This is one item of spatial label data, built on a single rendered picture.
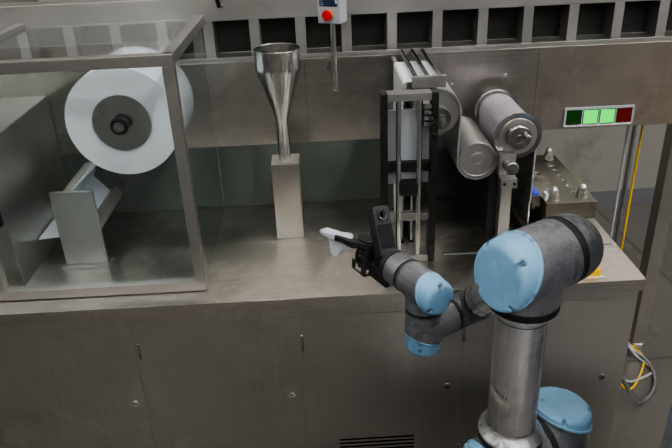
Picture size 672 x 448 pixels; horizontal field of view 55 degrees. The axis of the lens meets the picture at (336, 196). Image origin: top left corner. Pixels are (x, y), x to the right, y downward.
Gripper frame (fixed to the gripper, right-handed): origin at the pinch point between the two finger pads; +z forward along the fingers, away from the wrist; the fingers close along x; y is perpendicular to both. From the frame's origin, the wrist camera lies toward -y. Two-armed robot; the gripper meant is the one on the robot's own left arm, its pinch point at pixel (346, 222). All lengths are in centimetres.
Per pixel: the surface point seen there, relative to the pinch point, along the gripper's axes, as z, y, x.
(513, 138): 14, -11, 68
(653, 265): 19, 57, 174
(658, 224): 20, 37, 170
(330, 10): 43, -44, 17
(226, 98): 88, -9, 6
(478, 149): 21, -6, 61
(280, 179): 56, 10, 11
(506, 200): 13, 9, 68
